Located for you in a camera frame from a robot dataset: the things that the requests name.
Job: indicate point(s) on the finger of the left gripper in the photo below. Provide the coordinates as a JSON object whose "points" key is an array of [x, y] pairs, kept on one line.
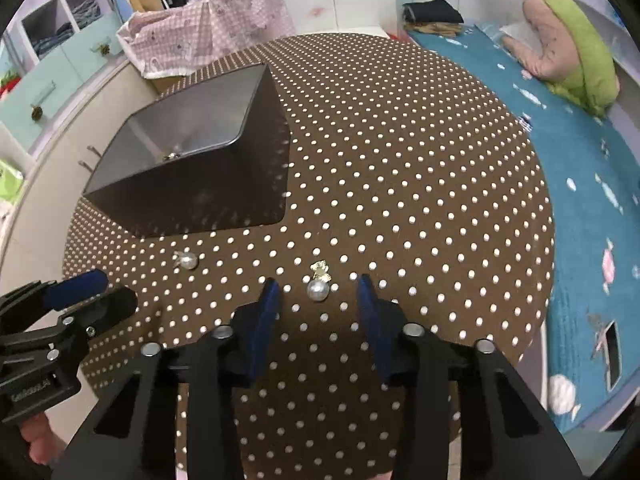
{"points": [[101, 313], [81, 287]]}

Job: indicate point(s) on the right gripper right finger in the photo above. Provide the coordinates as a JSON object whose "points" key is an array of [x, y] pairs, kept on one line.
{"points": [[377, 319]]}

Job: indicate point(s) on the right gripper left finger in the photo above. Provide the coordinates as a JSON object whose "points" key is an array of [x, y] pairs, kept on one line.
{"points": [[263, 315]]}

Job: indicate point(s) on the pearl earring with gold bow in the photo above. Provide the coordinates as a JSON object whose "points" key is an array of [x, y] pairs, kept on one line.
{"points": [[319, 286]]}

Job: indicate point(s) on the left hand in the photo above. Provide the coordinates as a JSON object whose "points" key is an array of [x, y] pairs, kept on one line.
{"points": [[45, 446]]}

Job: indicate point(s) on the brown polka dot tablecloth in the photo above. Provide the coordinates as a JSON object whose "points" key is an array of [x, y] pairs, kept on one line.
{"points": [[403, 166]]}

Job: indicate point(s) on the silver metal tin box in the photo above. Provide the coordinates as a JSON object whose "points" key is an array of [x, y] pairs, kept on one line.
{"points": [[213, 156]]}

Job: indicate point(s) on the mint green drawers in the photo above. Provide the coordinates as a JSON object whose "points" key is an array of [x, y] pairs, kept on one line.
{"points": [[46, 88]]}

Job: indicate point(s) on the cardboard box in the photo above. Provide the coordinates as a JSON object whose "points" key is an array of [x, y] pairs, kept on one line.
{"points": [[161, 85]]}

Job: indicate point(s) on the smartphone on bed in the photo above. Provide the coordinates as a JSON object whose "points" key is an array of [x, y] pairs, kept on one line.
{"points": [[612, 359]]}

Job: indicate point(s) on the teal bed mattress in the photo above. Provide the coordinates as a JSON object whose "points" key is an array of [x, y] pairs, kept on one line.
{"points": [[594, 190]]}

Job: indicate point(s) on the white shelf with clothes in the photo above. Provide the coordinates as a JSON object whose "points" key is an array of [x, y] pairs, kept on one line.
{"points": [[38, 21]]}

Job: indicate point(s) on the folded dark clothes stack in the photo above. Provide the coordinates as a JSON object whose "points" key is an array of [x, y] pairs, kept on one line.
{"points": [[435, 17]]}

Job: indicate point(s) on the pink checkered cloth cover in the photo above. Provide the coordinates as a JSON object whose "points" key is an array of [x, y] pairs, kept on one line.
{"points": [[178, 41]]}

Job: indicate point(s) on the green and pink pillow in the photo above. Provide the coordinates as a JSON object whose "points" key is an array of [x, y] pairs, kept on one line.
{"points": [[574, 62]]}

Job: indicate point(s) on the beige cabinet with handles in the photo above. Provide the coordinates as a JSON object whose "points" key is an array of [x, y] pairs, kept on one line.
{"points": [[34, 239]]}

